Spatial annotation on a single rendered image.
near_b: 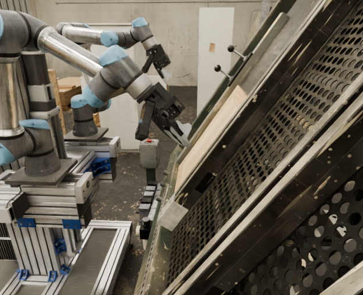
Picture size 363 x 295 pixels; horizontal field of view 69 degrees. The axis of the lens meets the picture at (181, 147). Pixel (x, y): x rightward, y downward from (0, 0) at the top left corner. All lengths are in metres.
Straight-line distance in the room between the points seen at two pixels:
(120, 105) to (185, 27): 6.02
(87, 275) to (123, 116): 2.42
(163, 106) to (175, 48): 8.71
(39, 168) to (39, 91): 0.40
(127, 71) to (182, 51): 8.70
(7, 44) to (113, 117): 2.95
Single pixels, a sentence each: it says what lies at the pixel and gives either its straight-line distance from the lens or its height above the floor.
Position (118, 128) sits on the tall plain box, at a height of 0.38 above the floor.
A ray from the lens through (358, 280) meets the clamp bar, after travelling 0.31.
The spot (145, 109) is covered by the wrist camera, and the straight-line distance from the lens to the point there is 0.77.
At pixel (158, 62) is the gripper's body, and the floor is 1.47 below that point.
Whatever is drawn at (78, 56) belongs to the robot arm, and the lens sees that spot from 1.01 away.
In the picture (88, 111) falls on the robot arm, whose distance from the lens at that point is 1.69.
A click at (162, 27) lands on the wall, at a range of 9.51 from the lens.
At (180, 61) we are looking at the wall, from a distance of 9.49.
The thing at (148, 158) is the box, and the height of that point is 0.83.
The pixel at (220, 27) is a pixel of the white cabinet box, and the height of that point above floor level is 1.75.
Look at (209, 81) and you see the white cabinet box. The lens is 5.10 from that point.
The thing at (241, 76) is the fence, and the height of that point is 1.40.
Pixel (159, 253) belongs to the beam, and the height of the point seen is 0.90.
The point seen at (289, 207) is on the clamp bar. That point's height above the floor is 1.34.
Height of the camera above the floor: 1.59
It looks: 23 degrees down
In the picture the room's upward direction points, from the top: straight up
